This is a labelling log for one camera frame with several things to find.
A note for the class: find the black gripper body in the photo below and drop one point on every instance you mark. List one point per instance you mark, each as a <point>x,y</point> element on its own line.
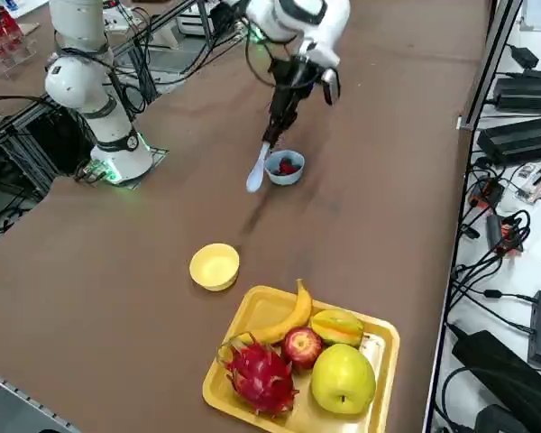
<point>295,76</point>

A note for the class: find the yellow plastic tray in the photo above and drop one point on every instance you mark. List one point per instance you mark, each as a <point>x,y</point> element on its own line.
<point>257,311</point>

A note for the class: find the pale blue plastic spoon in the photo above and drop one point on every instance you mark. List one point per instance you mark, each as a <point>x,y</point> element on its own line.
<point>253,180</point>

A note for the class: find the orange black plug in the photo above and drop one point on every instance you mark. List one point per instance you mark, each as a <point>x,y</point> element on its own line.
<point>489,191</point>
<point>505,236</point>

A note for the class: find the small black power adapter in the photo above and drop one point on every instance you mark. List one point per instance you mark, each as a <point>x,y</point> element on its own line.
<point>525,56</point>

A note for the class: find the red apple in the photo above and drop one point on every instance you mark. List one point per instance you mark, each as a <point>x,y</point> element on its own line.
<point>302,347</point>

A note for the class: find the yellow banana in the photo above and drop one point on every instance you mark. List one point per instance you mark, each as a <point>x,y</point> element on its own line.
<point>293,315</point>

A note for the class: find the aluminium table edge rail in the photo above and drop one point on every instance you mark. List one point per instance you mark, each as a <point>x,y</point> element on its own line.
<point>9,397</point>

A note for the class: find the red strawberry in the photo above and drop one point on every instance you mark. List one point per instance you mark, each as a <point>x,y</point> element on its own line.
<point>289,168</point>
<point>287,160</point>

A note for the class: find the clear rack with red packets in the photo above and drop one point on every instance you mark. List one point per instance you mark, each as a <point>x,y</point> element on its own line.
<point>0,40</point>

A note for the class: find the yellow star fruit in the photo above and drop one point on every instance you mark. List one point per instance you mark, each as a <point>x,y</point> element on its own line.
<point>338,327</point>

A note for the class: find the aluminium frame post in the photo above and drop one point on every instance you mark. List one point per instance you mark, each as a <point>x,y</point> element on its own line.
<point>487,76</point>

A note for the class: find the red dragon fruit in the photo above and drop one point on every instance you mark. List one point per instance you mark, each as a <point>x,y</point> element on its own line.
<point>261,379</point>

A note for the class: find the blue bowl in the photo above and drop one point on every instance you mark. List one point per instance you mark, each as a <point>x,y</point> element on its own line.
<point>284,179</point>

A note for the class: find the large yellow-green fruit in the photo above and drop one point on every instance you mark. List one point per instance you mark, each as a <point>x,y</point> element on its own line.
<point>342,379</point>

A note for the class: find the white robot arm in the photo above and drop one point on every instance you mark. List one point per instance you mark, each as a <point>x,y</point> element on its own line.
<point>76,76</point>

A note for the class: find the black power brick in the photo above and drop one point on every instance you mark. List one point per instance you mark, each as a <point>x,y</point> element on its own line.
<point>518,142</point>
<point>527,92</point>

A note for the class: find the yellow bowl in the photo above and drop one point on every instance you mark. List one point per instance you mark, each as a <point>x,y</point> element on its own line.
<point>214,268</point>

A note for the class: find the white box device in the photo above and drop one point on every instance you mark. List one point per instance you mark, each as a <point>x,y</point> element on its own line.
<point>194,24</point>

